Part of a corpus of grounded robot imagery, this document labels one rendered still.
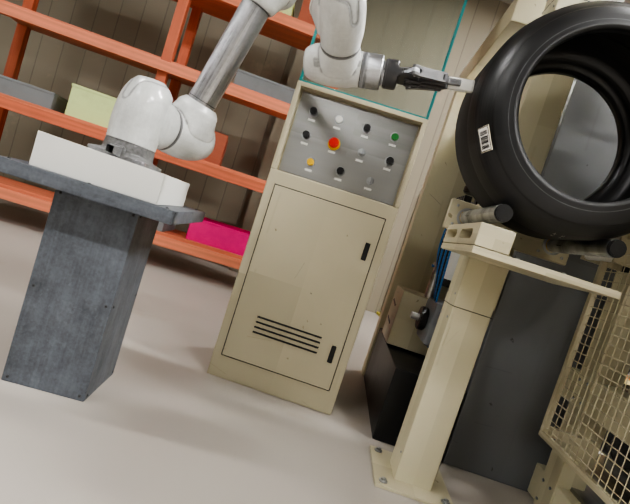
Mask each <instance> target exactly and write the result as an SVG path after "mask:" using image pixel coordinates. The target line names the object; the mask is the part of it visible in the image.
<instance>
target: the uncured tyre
mask: <svg viewBox="0 0 630 504"><path fill-rule="evenodd" d="M543 74H558V75H565V76H569V77H572V78H575V79H578V80H580V81H582V82H584V83H586V84H587V85H589V86H590V87H592V88H593V89H594V90H595V91H596V92H598V93H599V94H600V95H601V97H602V98H603V99H604V100H605V102H606V103H607V105H608V106H609V108H610V110H611V112H612V114H613V116H614V119H615V123H616V127H617V134H618V146H617V153H616V157H615V160H614V163H613V166H612V168H611V170H610V172H609V174H608V176H607V177H606V179H605V180H604V181H603V183H602V184H601V185H600V186H599V187H598V188H597V189H596V190H595V191H594V192H593V193H592V194H590V195H589V196H588V197H586V198H585V199H583V200H582V199H578V198H575V197H572V196H570V195H568V194H566V193H564V192H562V191H560V190H558V189H557V188H555V187H554V186H552V185H551V184H550V183H549V182H547V181H546V180H545V179H544V178H543V177H542V176H541V175H540V174H539V173H538V171H537V170H536V169H535V168H534V166H533V165H532V163H531V161H530V160H529V158H528V156H527V154H526V152H525V149H524V147H523V144H522V140H521V136H520V131H519V106H520V100H521V96H522V93H523V90H524V87H525V84H526V82H527V80H528V78H529V77H533V76H537V75H543ZM474 80H475V85H474V89H473V92H472V93H466V94H465V96H464V99H463V101H462V104H461V107H460V110H459V113H458V117H457V122H456V130H455V149H456V156H457V162H458V166H459V169H460V172H461V175H462V178H463V180H464V182H465V184H466V186H467V188H468V190H469V191H470V193H471V194H472V196H473V197H474V199H475V200H476V201H477V203H478V204H479V205H480V206H481V207H482V208H484V207H489V206H494V205H500V204H507V205H509V206H510V207H511V208H512V209H513V216H512V218H511V219H510V220H509V221H507V222H503V223H501V224H503V225H504V226H506V227H508V228H510V229H512V230H515V231H516V232H519V233H521V234H524V235H527V236H531V237H535V238H540V239H548V240H577V241H595V240H605V239H611V238H616V237H620V236H624V235H627V234H630V4H629V3H624V2H617V1H590V2H582V3H577V4H573V5H569V6H566V7H563V8H560V9H557V10H555V11H552V12H550V13H547V14H545V15H543V16H541V17H539V18H537V19H535V20H533V21H532V22H530V23H528V24H527V25H525V26H524V27H522V28H521V29H520V30H518V31H517V32H516V33H515V34H514V35H512V36H511V37H510V38H509V39H508V40H507V41H506V42H505V43H504V44H503V45H502V46H501V48H500V49H499V50H498V51H497V52H496V53H495V55H494V56H493V57H492V58H491V59H490V61H489V62H488V63H487V64H486V65H485V67H484V68H483V69H482V70H481V71H480V72H479V74H478V75H477V76H476V78H475V79H474ZM488 124H489V129H490V136H491V142H492V148H493V150H490V151H487V152H484V153H481V148H480V142H479V135H478V129H479V128H481V127H483V126H485V125H488ZM552 232H554V233H557V234H561V235H565V236H568V237H566V238H564V239H562V238H557V237H554V236H550V235H547V234H550V233H552Z"/></svg>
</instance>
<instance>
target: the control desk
mask: <svg viewBox="0 0 630 504"><path fill-rule="evenodd" d="M427 123H428V120H427V119H424V118H420V117H417V116H414V115H411V114H407V113H404V112H401V111H397V110H394V109H391V108H388V107H384V106H381V105H378V104H375V103H371V102H368V101H365V100H362V99H358V98H355V97H352V96H349V95H345V94H342V93H339V92H336V91H332V90H329V89H326V88H323V87H319V86H316V85H313V84H310V83H306V82H303V81H300V80H298V82H297V85H296V89H295V92H294V95H293V98H292V101H291V105H290V108H289V111H288V114H287V117H286V121H285V124H284V127H283V130H282V133H281V136H280V140H279V143H278V146H277V149H276V152H275V156H274V159H273V162H272V165H271V169H270V172H269V175H268V178H267V181H266V185H265V188H264V191H263V194H262V197H261V201H260V204H259V207H258V210H257V213H256V217H255V220H254V223H253V226H252V229H251V232H250V236H249V239H248V242H247V245H246V248H245V252H244V255H243V258H242V261H241V264H240V268H239V271H238V274H237V277H236V280H235V283H234V287H233V290H232V293H231V296H230V299H229V303H228V306H227V309H226V312H225V315H224V318H223V322H222V325H221V328H220V331H219V334H218V338H217V341H216V344H215V347H214V350H213V354H212V357H211V360H210V363H209V366H208V369H207V373H209V374H212V375H214V376H217V377H220V378H223V379H226V380H229V381H232V382H235V383H238V384H241V385H244V386H246V387H249V388H252V389H255V390H258V391H261V392H264V393H267V394H270V395H273V396H276V397H279V398H281V399H284V400H287V401H290V402H293V403H296V404H299V405H302V406H305V407H308V408H311V409H313V410H316V411H319V412H322V413H325V414H328V415H331V413H332V410H333V407H334V403H335V400H336V397H337V394H338V391H339V388H340V385H341V382H342V379H343V376H344V373H345V370H346V367H347V364H348V361H349V358H350V355H351V352H352V349H353V346H354V343H355V340H356V337H357V334H358V331H359V328H360V325H361V322H362V319H363V316H364V313H365V310H366V307H367V304H368V301H369V298H370V295H371V292H372V289H373V286H374V283H375V280H376V277H377V274H378V271H379V268H380V265H381V262H382V259H383V256H384V253H385V250H386V247H387V244H388V241H389V238H390V235H391V232H392V229H393V226H394V223H395V220H396V217H397V214H398V211H399V209H398V208H400V205H401V202H402V199H403V196H404V193H405V190H406V187H407V184H408V181H409V178H410V175H411V171H412V168H413V165H414V162H415V159H416V156H417V153H418V150H419V147H420V144H421V141H422V138H423V135H424V132H425V129H426V126H427Z"/></svg>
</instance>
